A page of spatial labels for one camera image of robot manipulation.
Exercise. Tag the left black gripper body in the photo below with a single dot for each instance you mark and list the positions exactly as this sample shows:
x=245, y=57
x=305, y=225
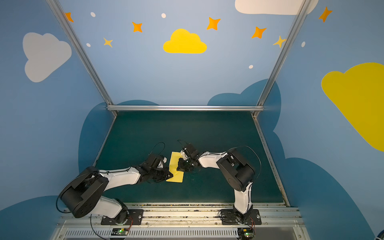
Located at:
x=160, y=172

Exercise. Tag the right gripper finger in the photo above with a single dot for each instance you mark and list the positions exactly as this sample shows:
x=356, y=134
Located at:
x=188, y=168
x=182, y=165

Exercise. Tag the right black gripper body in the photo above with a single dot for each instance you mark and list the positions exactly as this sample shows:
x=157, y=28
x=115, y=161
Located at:
x=185, y=162

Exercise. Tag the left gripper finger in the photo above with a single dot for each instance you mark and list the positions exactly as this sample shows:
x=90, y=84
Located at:
x=167, y=173
x=161, y=179

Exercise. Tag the yellow square paper sheet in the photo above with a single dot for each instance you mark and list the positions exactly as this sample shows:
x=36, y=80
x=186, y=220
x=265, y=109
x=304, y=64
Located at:
x=178, y=176

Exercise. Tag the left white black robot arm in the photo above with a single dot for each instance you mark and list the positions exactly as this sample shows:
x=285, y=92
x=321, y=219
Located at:
x=84, y=194

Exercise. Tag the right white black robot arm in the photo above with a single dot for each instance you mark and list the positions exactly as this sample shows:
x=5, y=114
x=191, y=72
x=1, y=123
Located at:
x=237, y=171

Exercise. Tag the left green circuit board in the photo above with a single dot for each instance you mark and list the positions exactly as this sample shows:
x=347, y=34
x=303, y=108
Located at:
x=120, y=231

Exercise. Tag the green circuit board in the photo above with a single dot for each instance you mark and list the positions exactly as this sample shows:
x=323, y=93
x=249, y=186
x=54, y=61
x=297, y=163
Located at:
x=245, y=234
x=120, y=231

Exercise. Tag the right green circuit board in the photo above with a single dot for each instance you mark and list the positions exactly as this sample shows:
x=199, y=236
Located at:
x=245, y=234

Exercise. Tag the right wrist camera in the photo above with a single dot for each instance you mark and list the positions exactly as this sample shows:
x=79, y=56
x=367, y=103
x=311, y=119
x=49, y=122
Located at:
x=189, y=152

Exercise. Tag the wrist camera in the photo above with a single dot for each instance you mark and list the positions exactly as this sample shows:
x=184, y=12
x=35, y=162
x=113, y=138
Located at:
x=156, y=161
x=189, y=152

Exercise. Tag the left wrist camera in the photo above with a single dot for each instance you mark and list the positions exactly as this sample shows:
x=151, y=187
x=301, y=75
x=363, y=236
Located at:
x=156, y=161

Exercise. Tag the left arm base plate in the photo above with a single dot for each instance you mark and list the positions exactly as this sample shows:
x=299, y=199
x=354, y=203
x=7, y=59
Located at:
x=127, y=217

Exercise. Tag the rear aluminium frame crossbar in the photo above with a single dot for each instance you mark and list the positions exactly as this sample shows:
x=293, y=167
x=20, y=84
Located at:
x=127, y=108

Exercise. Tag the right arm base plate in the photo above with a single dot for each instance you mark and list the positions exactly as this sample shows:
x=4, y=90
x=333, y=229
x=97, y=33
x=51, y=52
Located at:
x=234, y=217

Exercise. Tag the white slotted cable duct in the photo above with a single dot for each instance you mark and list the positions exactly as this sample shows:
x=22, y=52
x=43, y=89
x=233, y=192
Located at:
x=153, y=233

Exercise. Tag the front aluminium rail bed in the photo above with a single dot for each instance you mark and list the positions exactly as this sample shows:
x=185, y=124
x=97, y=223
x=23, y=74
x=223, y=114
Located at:
x=278, y=221

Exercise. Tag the left aluminium frame post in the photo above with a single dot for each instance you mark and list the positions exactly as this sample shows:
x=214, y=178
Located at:
x=60, y=15

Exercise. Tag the aluminium frame post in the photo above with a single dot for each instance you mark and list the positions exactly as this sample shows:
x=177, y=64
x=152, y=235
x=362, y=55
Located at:
x=292, y=34
x=60, y=15

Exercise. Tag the right aluminium frame post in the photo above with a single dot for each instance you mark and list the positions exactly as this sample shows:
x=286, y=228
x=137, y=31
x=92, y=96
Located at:
x=292, y=34

